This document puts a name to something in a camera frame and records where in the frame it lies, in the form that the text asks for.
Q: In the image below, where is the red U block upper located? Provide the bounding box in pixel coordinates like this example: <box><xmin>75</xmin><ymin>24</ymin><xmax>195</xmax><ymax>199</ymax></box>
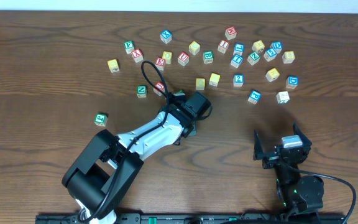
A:
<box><xmin>178</xmin><ymin>52</ymin><xmax>190</xmax><ymax>66</ymax></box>

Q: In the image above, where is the blue d block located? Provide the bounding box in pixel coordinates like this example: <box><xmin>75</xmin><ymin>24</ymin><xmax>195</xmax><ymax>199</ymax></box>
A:
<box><xmin>270</xmin><ymin>41</ymin><xmax>283</xmax><ymax>54</ymax></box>
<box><xmin>285</xmin><ymin>76</ymin><xmax>299</xmax><ymax>89</ymax></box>

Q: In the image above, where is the green N block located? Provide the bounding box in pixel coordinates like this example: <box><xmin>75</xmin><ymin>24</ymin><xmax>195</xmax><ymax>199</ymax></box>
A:
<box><xmin>137</xmin><ymin>85</ymin><xmax>147</xmax><ymax>98</ymax></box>

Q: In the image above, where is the red I block upper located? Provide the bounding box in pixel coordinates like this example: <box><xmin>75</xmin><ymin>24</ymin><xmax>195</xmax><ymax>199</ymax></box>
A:
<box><xmin>218</xmin><ymin>40</ymin><xmax>229</xmax><ymax>54</ymax></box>

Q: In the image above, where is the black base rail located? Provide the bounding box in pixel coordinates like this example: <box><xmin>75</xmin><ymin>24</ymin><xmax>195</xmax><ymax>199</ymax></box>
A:
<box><xmin>35</xmin><ymin>212</ymin><xmax>346</xmax><ymax>224</ymax></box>

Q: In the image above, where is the blue T block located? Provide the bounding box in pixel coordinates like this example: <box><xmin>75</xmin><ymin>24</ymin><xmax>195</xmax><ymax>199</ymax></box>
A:
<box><xmin>231</xmin><ymin>54</ymin><xmax>244</xmax><ymax>68</ymax></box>

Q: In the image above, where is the yellow block upper middle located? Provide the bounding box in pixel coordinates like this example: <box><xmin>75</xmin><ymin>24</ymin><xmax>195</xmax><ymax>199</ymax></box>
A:
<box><xmin>189</xmin><ymin>41</ymin><xmax>201</xmax><ymax>55</ymax></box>

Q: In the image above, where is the blue P block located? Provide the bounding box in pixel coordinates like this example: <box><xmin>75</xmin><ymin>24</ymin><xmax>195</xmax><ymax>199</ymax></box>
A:
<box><xmin>248</xmin><ymin>90</ymin><xmax>262</xmax><ymax>105</ymax></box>

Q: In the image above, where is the blue D block lower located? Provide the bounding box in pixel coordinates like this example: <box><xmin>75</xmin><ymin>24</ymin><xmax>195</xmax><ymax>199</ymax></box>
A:
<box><xmin>285</xmin><ymin>76</ymin><xmax>299</xmax><ymax>89</ymax></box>

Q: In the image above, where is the blue X block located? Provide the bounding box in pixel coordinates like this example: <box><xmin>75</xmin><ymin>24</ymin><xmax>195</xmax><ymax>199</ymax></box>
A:
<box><xmin>160</xmin><ymin>30</ymin><xmax>172</xmax><ymax>44</ymax></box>

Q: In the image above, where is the yellow block far left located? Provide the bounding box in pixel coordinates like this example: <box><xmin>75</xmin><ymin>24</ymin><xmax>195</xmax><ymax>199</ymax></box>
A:
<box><xmin>108</xmin><ymin>59</ymin><xmax>119</xmax><ymax>73</ymax></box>

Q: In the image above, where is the red u block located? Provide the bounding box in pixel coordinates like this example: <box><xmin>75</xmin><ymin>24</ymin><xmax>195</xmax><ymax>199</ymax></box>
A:
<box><xmin>154</xmin><ymin>82</ymin><xmax>166</xmax><ymax>96</ymax></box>
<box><xmin>178</xmin><ymin>52</ymin><xmax>190</xmax><ymax>66</ymax></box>

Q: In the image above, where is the green Z block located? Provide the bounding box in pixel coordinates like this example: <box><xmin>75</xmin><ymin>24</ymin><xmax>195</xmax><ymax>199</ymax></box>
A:
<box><xmin>247</xmin><ymin>52</ymin><xmax>260</xmax><ymax>65</ymax></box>

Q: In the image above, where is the red U block lower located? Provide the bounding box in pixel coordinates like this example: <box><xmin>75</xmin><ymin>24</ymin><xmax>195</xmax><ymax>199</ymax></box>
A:
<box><xmin>154</xmin><ymin>82</ymin><xmax>166</xmax><ymax>96</ymax></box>

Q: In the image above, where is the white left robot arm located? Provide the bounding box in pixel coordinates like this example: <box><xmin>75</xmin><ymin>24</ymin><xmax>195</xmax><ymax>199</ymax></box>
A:
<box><xmin>62</xmin><ymin>92</ymin><xmax>211</xmax><ymax>223</ymax></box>

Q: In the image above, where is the blue 2 block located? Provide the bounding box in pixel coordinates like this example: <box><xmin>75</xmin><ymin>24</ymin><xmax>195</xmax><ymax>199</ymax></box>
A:
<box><xmin>233</xmin><ymin>74</ymin><xmax>244</xmax><ymax>87</ymax></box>

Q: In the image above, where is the yellow O block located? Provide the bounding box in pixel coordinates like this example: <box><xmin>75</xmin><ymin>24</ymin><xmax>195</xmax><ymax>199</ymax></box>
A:
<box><xmin>162</xmin><ymin>51</ymin><xmax>173</xmax><ymax>64</ymax></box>

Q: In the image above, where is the green F block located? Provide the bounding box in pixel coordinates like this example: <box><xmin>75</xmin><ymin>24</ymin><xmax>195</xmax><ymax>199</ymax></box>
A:
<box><xmin>124</xmin><ymin>40</ymin><xmax>135</xmax><ymax>54</ymax></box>

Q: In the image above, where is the yellow 8 block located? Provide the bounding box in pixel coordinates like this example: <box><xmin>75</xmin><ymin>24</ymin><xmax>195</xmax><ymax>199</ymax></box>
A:
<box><xmin>282</xmin><ymin>51</ymin><xmax>295</xmax><ymax>64</ymax></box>

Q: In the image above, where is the red block top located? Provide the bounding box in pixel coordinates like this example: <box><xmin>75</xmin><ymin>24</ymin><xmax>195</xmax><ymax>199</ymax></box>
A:
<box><xmin>225</xmin><ymin>26</ymin><xmax>237</xmax><ymax>40</ymax></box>

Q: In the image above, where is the red X block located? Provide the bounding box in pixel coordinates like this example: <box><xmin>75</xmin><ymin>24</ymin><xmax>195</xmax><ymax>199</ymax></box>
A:
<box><xmin>131</xmin><ymin>49</ymin><xmax>144</xmax><ymax>63</ymax></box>

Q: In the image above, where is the green J block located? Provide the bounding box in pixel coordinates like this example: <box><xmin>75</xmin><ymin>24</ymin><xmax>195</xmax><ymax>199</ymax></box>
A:
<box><xmin>94</xmin><ymin>113</ymin><xmax>108</xmax><ymax>126</ymax></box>

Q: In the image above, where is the yellow K block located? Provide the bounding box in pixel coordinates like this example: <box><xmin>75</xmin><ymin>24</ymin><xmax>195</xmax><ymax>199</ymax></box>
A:
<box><xmin>265</xmin><ymin>68</ymin><xmax>280</xmax><ymax>82</ymax></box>

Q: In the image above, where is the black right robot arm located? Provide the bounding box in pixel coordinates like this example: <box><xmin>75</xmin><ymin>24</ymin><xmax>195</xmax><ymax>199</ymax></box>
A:
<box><xmin>253</xmin><ymin>124</ymin><xmax>324</xmax><ymax>217</ymax></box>

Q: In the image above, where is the blue 5 block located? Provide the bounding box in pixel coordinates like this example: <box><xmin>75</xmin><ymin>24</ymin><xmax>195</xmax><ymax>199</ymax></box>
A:
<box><xmin>264</xmin><ymin>48</ymin><xmax>277</xmax><ymax>62</ymax></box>

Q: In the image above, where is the blue D block upper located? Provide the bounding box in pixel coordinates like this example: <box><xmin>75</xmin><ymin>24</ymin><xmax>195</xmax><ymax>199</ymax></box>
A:
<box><xmin>270</xmin><ymin>41</ymin><xmax>283</xmax><ymax>54</ymax></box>

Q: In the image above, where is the green B block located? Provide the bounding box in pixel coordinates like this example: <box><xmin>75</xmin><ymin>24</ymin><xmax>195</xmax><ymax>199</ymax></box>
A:
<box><xmin>203</xmin><ymin>50</ymin><xmax>214</xmax><ymax>63</ymax></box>

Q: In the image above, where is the yellow block centre right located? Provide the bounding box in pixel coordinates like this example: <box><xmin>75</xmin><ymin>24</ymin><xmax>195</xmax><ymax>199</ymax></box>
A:
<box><xmin>209</xmin><ymin>73</ymin><xmax>221</xmax><ymax>86</ymax></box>

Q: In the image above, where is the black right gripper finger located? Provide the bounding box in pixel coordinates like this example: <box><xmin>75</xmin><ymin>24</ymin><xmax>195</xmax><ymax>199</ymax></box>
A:
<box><xmin>253</xmin><ymin>129</ymin><xmax>264</xmax><ymax>160</ymax></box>
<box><xmin>293</xmin><ymin>123</ymin><xmax>312</xmax><ymax>146</ymax></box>

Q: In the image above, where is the green R block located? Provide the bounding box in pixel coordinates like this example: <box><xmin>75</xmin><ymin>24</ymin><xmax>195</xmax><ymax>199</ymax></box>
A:
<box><xmin>175</xmin><ymin>90</ymin><xmax>185</xmax><ymax>95</ymax></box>

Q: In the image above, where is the yellow block centre left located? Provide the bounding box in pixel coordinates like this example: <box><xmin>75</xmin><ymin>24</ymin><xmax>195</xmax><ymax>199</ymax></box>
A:
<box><xmin>195</xmin><ymin>78</ymin><xmax>206</xmax><ymax>91</ymax></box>

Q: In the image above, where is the yellow block upper right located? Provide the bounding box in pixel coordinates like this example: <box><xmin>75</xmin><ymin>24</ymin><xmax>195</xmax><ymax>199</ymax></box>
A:
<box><xmin>252</xmin><ymin>40</ymin><xmax>265</xmax><ymax>54</ymax></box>

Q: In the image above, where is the blue L block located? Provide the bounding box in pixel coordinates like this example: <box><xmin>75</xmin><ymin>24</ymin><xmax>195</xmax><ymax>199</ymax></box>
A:
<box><xmin>233</xmin><ymin>43</ymin><xmax>245</xmax><ymax>55</ymax></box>

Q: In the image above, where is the red E block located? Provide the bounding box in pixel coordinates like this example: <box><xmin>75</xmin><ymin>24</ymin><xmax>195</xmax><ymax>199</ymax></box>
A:
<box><xmin>155</xmin><ymin>57</ymin><xmax>166</xmax><ymax>71</ymax></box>

